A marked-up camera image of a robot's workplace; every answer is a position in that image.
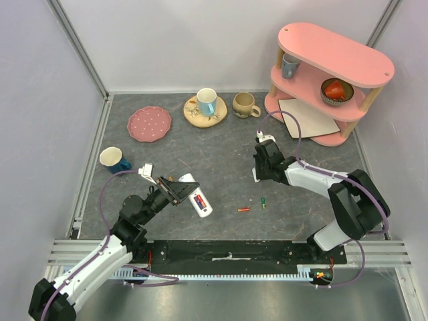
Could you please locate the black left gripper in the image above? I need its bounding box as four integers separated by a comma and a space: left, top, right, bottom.
139, 175, 199, 225

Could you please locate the white battery cover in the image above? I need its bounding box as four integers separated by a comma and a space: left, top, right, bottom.
251, 167, 259, 183

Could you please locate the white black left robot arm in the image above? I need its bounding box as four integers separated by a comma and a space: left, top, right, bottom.
29, 177, 200, 320

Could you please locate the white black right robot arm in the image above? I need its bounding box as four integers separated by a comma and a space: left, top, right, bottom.
252, 137, 391, 263

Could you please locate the white square mat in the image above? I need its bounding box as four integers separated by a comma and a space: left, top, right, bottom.
278, 99, 340, 138

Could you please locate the beige ceramic mug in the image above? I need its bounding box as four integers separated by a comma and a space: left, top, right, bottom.
232, 92, 261, 118

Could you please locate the pink dotted plate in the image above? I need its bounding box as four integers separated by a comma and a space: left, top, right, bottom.
127, 106, 172, 142

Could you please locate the dark blue mug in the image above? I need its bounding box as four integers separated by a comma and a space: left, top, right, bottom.
99, 146, 132, 174

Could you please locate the beige floral saucer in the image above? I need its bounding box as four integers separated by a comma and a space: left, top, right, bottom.
183, 94, 229, 128

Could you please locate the light blue mug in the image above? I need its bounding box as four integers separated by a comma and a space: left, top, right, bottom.
197, 88, 217, 117

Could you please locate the red cup in bowl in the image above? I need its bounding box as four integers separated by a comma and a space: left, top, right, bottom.
324, 80, 345, 100

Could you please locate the grey blue shelf mug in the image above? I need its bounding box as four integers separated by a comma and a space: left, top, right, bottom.
282, 53, 301, 79

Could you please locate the patterned dark bowl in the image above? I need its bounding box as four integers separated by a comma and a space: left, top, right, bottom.
320, 78, 354, 107

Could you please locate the pink three-tier shelf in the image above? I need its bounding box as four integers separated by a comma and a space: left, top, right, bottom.
264, 22, 395, 147

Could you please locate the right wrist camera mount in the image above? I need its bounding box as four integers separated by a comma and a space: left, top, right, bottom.
256, 130, 276, 143

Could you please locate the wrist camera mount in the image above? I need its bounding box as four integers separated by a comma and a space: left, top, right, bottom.
138, 163, 156, 184
256, 130, 276, 143

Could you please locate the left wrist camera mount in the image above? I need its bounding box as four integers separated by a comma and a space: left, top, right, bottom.
138, 163, 156, 184

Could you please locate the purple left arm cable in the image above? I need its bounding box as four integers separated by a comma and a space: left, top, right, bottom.
41, 169, 180, 321

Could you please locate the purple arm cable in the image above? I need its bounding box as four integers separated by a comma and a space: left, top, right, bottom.
257, 110, 391, 290
41, 169, 180, 321

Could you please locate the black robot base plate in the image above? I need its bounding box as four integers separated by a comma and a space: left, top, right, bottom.
131, 240, 347, 276

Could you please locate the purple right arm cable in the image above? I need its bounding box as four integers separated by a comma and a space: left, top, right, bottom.
257, 110, 391, 290

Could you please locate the white slotted cable duct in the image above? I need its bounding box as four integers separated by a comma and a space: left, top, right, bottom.
104, 264, 332, 283

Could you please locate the left aluminium frame post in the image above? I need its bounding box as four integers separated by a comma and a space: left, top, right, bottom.
47, 0, 109, 100

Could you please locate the aluminium frame post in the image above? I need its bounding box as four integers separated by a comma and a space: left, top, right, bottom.
366, 0, 402, 48
47, 0, 109, 100

